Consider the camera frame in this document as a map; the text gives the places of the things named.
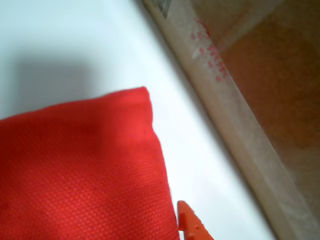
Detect red bean bag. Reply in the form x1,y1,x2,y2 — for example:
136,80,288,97
0,86,181,240

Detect cardboard box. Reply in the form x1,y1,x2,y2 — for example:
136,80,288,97
142,0,320,240

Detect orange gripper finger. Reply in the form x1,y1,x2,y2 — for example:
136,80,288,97
176,200,215,240

